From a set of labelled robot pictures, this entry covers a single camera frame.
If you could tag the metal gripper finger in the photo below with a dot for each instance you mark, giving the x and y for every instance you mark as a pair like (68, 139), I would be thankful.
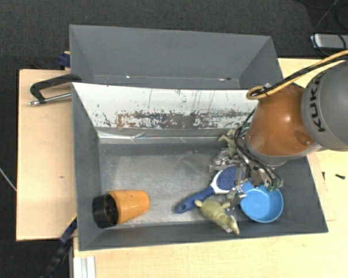
(236, 195)
(224, 162)

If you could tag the pale green toy animal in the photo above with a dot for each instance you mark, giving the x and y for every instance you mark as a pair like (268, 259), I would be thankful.
(231, 145)

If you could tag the blue and white hairbrush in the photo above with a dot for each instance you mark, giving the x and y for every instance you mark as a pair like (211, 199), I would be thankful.
(220, 184)

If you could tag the green toy dinosaur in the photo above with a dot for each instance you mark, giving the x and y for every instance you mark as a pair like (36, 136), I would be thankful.
(216, 211)

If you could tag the blue bowl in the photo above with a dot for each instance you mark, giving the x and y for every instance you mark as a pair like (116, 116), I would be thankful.
(262, 206)

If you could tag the grey metal bin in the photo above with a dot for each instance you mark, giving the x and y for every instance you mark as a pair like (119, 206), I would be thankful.
(150, 166)

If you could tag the small black screw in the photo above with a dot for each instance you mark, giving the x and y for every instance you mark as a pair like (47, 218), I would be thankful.
(340, 177)

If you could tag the orange cup with black base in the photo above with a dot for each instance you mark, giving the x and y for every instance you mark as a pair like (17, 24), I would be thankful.
(130, 204)

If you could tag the pale wood board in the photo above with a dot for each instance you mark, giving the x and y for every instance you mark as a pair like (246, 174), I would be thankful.
(45, 155)

